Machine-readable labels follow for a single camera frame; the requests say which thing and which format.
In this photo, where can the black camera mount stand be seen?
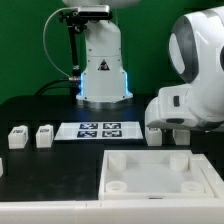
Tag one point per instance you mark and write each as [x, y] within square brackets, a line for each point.
[76, 21]

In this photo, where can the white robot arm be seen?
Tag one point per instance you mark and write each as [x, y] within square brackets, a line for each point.
[196, 52]

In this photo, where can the white square tabletop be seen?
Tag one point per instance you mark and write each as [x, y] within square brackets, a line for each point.
[152, 174]

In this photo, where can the white obstacle wall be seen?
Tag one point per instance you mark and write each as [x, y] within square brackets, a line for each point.
[136, 211]

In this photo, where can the white part left edge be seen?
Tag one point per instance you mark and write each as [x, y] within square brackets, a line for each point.
[1, 168]

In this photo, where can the white marker sheet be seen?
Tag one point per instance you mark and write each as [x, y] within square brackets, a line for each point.
[99, 131]

